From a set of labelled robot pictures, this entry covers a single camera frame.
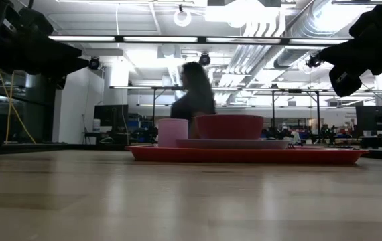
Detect red plastic tray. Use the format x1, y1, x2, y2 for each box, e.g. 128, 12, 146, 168
125, 143, 369, 165

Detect black metal gantry frame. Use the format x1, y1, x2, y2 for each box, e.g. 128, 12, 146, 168
151, 86, 204, 135
271, 88, 322, 135

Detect lavender round plate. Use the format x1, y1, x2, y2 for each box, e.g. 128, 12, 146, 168
176, 138, 291, 151

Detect white ring lamp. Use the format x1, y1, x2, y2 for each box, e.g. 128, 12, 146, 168
173, 5, 193, 28

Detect person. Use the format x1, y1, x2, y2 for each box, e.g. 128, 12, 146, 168
170, 61, 217, 140

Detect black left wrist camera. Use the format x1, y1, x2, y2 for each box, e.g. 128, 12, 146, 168
13, 5, 55, 34

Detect silver ventilation duct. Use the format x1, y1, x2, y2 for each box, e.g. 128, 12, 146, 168
273, 0, 358, 70

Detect black office desk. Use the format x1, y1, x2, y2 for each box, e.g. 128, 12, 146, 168
358, 135, 382, 151

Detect black ceiling spotlight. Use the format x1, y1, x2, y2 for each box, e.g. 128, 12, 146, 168
198, 52, 212, 67
88, 56, 104, 71
306, 53, 323, 69

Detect black computer monitor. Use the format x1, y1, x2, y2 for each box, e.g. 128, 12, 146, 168
355, 106, 382, 132
93, 104, 129, 135

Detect pink plastic cup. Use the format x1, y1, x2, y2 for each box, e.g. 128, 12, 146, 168
157, 118, 190, 149

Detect black beam with light strips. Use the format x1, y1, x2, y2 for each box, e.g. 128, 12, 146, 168
48, 35, 349, 47

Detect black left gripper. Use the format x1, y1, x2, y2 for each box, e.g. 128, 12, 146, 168
0, 31, 90, 90

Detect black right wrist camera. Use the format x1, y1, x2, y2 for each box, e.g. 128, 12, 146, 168
348, 3, 382, 38

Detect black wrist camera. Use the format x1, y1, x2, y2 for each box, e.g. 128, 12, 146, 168
348, 3, 382, 38
13, 5, 55, 34

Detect yellow extension cable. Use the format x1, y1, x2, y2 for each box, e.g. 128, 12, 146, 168
0, 68, 38, 145

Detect magenta plastic bowl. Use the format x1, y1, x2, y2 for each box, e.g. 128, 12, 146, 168
196, 114, 265, 141

